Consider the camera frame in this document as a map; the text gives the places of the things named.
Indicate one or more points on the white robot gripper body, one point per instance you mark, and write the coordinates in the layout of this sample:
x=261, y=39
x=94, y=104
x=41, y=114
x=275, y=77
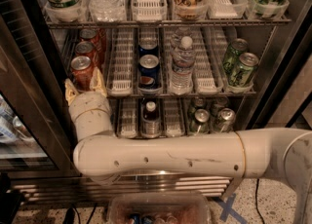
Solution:
x=87, y=100

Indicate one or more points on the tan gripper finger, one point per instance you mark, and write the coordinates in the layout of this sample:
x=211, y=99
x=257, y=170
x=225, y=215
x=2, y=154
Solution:
x=70, y=91
x=97, y=83

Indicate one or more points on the red coke can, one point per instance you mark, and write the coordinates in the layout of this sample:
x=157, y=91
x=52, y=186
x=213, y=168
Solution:
x=87, y=48
x=82, y=69
x=92, y=35

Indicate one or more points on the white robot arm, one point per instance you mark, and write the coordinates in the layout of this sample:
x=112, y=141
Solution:
x=281, y=154

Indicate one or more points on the front blue pepsi can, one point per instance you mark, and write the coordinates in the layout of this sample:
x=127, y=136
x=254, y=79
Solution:
x=149, y=67

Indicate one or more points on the blue pepsi can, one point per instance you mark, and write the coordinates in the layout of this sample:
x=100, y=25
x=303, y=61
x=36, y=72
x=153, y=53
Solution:
x=148, y=47
x=149, y=67

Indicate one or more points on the glass fridge door left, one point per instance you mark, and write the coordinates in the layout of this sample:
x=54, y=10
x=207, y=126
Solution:
x=31, y=81

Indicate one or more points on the rear blue pepsi can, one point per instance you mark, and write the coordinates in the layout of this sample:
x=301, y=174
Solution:
x=148, y=47

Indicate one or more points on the clear water bottle middle shelf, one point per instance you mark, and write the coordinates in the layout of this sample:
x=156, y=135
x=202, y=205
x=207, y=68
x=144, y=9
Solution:
x=183, y=60

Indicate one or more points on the green can bottom shelf front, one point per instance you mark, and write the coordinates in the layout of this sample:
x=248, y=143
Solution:
x=200, y=121

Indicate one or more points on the green can shelf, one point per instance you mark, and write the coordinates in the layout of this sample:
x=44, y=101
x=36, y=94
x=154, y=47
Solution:
x=200, y=121
x=243, y=70
x=235, y=48

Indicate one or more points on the silver green can bottom right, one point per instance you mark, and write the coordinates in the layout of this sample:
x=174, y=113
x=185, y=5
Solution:
x=224, y=120

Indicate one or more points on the rear green can middle shelf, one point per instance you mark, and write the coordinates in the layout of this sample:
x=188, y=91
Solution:
x=235, y=48

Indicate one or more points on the front green can middle shelf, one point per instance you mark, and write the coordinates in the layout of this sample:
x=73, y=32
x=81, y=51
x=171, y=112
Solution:
x=243, y=70

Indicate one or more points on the brown bottle white cap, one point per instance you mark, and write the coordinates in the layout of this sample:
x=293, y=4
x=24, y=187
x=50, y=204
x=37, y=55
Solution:
x=151, y=118

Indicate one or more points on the clear plastic bin on floor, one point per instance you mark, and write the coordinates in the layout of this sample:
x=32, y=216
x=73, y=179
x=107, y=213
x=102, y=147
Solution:
x=169, y=207

